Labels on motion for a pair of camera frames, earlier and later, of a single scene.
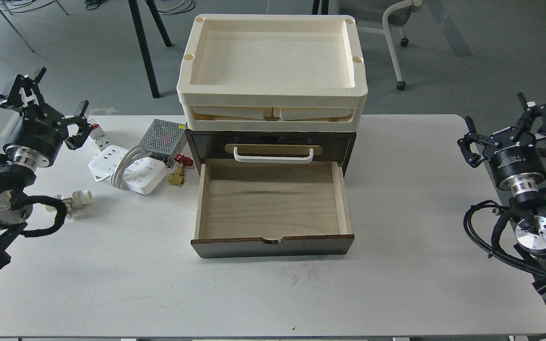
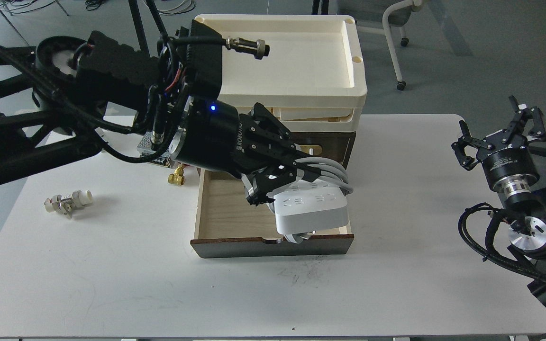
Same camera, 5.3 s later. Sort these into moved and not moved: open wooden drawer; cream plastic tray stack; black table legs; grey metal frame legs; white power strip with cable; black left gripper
Moved: black left gripper; white power strip with cable
Not moved: open wooden drawer; grey metal frame legs; black table legs; cream plastic tray stack
